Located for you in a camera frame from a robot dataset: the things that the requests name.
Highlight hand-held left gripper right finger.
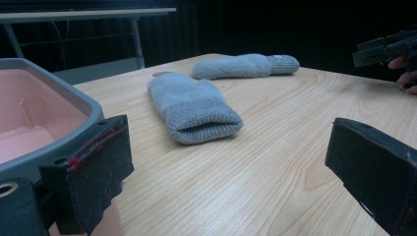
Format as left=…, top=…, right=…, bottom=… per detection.
left=325, top=117, right=417, bottom=236

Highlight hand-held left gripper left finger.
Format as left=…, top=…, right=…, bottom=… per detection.
left=38, top=114, right=135, bottom=236

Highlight pink bin with grey rim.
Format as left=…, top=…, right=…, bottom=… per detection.
left=0, top=57, right=123, bottom=236

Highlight grey knitted mitten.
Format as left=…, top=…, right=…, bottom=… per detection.
left=191, top=53, right=301, bottom=81
left=147, top=72, right=244, bottom=146

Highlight white table with metal legs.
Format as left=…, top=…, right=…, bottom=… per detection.
left=0, top=7, right=177, bottom=86

